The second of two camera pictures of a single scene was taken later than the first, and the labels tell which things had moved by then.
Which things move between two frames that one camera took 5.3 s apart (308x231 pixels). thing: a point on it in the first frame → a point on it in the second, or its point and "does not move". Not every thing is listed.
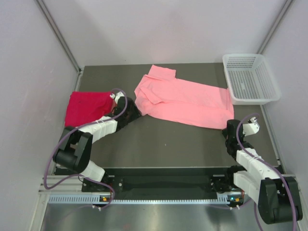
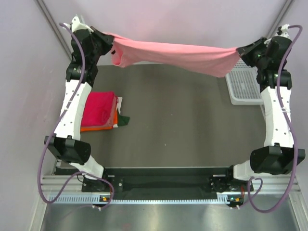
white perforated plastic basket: (251, 80) does not move
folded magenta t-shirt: (82, 105) does not move
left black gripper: (136, 112) → (107, 40)
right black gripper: (224, 132) → (245, 52)
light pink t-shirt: (160, 94) → (210, 60)
